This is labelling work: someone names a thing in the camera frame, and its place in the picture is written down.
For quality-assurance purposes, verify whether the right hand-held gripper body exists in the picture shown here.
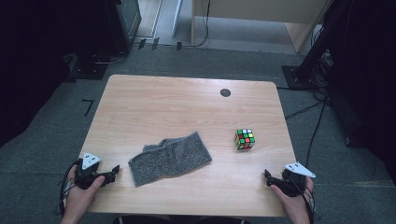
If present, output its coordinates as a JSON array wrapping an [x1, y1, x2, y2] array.
[[275, 161, 317, 198]]

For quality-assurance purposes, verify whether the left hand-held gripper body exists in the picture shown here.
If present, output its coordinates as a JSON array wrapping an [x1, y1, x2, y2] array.
[[75, 152, 110, 190]]

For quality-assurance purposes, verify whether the multicoloured puzzle cube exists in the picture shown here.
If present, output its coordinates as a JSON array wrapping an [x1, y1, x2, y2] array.
[[233, 128, 256, 151]]

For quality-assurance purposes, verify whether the grey fluffy cloth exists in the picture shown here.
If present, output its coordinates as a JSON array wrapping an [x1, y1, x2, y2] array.
[[128, 131, 213, 188]]

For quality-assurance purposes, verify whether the person's right hand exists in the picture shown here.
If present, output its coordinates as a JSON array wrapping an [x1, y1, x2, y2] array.
[[270, 176, 314, 224]]

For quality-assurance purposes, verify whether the person's left hand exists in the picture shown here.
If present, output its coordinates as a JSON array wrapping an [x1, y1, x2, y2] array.
[[64, 164, 106, 218]]

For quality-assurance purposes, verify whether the person's dark clothing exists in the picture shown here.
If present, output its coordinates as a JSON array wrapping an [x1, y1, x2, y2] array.
[[112, 214, 251, 224]]

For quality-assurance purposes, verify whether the dark curtain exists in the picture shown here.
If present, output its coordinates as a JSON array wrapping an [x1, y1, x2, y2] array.
[[0, 0, 110, 147], [323, 0, 396, 185]]

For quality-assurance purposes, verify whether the black metal stand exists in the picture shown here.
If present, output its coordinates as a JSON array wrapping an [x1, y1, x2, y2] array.
[[281, 0, 344, 91]]

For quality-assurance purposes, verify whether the black cabinet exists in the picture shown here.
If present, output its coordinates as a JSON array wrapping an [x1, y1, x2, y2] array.
[[104, 0, 143, 55]]

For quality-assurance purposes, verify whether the right hand-held gripper cable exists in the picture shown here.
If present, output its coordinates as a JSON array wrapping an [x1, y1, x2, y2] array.
[[298, 178, 317, 224]]

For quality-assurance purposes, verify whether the hand-held gripper cable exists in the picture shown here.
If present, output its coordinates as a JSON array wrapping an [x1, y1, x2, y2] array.
[[56, 159, 82, 217], [298, 178, 317, 224]]

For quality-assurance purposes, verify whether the left hand-held gripper cable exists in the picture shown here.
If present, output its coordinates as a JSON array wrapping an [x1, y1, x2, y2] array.
[[56, 159, 82, 217]]

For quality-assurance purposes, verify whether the long black floor cable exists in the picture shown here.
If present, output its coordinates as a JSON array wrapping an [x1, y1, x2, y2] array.
[[304, 99, 328, 170]]

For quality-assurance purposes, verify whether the short black floor cable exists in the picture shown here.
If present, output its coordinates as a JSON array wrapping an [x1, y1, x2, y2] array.
[[284, 100, 326, 120]]

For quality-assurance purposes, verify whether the black stand base plate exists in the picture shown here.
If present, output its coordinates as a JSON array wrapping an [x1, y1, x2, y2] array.
[[66, 52, 109, 81]]

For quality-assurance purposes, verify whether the looped black floor cable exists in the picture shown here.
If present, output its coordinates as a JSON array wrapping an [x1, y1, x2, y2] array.
[[92, 50, 129, 65]]

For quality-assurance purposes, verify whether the black hanging cable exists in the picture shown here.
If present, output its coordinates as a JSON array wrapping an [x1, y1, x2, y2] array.
[[186, 0, 212, 49]]

